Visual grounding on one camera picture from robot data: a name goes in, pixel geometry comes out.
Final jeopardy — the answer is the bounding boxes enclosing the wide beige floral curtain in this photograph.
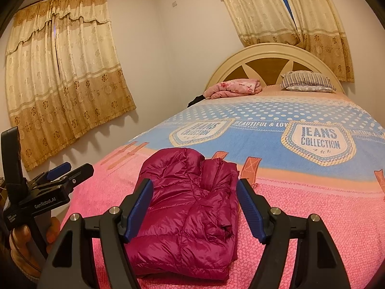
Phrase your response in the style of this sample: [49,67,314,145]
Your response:
[5,0,137,173]

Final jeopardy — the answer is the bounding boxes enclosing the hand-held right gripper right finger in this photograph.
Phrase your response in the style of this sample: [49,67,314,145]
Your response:
[236,178,352,289]

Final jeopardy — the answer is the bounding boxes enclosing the person's left forearm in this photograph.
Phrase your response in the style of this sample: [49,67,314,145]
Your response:
[0,256,38,289]

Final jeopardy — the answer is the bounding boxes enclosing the beige floral curtain panel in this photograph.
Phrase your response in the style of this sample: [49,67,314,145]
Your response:
[278,0,355,82]
[211,0,303,47]

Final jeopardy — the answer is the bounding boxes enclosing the pink floral folded quilt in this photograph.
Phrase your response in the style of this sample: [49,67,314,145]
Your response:
[204,78,263,100]

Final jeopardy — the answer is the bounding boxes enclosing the dark cloth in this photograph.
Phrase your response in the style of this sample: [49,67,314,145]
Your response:
[187,94,206,108]

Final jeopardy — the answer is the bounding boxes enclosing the bed with pink-blue blanket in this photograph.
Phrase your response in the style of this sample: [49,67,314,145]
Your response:
[62,85,385,289]

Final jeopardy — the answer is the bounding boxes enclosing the magenta puffer jacket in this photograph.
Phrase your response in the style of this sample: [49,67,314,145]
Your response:
[126,147,240,280]

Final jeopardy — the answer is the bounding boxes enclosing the cream arched bed headboard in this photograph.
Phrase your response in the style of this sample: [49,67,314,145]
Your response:
[205,43,343,92]

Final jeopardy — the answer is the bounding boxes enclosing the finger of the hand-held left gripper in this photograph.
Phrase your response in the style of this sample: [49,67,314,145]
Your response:
[28,162,72,187]
[39,163,95,190]

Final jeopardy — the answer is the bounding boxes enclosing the window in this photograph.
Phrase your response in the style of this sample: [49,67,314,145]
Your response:
[269,0,298,26]

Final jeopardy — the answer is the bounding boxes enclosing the striped pillow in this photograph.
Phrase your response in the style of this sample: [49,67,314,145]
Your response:
[281,71,337,93]

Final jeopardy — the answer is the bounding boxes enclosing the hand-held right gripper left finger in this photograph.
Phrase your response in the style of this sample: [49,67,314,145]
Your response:
[36,178,154,289]

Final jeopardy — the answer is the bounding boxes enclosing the person's left hand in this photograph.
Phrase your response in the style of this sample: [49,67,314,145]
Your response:
[9,217,61,273]

